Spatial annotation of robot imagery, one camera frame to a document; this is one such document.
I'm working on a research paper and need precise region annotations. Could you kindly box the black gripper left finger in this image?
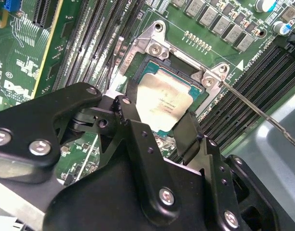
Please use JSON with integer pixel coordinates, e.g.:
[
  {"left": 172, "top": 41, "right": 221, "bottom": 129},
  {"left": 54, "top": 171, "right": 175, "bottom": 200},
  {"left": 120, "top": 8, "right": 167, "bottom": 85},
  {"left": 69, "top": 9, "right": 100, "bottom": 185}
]
[{"left": 0, "top": 82, "right": 187, "bottom": 227}]

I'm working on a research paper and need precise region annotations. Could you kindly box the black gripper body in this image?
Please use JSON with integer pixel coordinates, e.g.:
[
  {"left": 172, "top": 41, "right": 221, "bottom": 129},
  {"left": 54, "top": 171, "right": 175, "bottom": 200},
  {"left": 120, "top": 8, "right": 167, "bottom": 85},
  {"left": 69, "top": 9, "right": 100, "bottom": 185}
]
[{"left": 46, "top": 150, "right": 220, "bottom": 231}]

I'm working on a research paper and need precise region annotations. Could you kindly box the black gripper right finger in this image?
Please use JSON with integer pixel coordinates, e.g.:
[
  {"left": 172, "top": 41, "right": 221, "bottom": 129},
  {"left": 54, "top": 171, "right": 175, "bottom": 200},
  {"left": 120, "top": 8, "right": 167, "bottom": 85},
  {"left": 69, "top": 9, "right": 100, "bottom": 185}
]
[{"left": 173, "top": 111, "right": 282, "bottom": 231}]

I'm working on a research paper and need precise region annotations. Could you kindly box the silver CPU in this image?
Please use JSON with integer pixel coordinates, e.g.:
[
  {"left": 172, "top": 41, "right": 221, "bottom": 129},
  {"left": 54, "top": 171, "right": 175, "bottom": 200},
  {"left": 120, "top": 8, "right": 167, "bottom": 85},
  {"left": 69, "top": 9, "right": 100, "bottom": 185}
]
[{"left": 135, "top": 61, "right": 202, "bottom": 133}]

